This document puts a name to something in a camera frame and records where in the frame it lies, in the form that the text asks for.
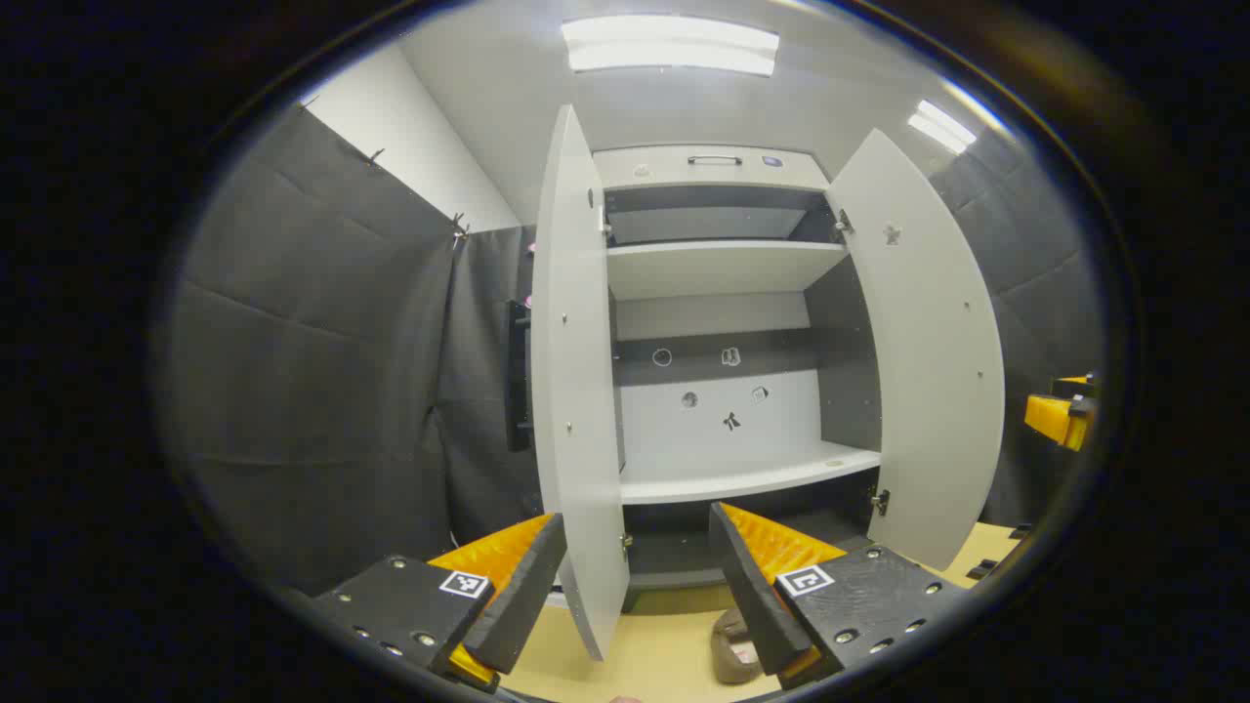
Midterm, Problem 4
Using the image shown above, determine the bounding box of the black left door handle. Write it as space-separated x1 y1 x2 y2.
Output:
505 298 535 453

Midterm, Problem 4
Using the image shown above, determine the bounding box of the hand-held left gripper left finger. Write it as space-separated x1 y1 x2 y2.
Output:
311 513 569 694

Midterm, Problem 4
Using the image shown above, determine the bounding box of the brown fuzzy shoe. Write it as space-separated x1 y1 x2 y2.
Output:
710 607 774 686

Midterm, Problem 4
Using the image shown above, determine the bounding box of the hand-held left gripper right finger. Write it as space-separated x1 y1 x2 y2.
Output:
708 501 970 692

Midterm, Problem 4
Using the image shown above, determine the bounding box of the long ceiling light panel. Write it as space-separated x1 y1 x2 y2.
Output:
562 15 780 77

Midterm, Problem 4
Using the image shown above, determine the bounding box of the black backdrop stand base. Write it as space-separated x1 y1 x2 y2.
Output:
965 524 1034 579

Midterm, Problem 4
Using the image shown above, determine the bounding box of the small ceiling light panel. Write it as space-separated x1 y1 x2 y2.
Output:
908 98 978 155

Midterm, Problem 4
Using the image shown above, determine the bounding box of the grey shoe cabinet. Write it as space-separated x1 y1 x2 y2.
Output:
586 145 892 597

